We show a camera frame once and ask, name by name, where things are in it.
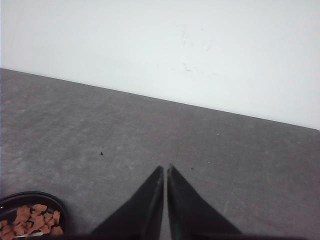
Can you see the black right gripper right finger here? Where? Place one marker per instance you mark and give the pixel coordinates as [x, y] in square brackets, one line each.
[190, 216]

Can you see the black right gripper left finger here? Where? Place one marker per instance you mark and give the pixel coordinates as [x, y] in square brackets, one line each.
[140, 218]

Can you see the brown beef cube pile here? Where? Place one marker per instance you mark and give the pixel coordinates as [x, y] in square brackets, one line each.
[30, 221]

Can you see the black frying pan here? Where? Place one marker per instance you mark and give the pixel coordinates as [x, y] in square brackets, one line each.
[31, 198]

